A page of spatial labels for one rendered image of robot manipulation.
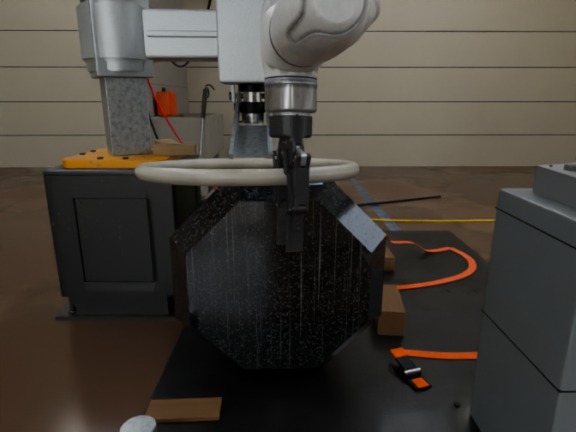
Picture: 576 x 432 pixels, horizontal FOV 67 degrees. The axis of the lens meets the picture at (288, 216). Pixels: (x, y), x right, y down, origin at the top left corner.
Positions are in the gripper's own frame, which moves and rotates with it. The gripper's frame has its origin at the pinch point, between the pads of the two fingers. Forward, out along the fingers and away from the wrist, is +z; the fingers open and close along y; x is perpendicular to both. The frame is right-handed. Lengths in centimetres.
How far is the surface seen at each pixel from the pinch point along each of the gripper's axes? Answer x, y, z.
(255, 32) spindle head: -14, 72, -50
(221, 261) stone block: -1, 72, 26
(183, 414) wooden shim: 15, 63, 76
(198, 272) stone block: 7, 75, 30
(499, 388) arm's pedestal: -73, 17, 56
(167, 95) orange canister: -13, 430, -59
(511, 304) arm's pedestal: -72, 15, 29
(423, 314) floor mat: -106, 97, 70
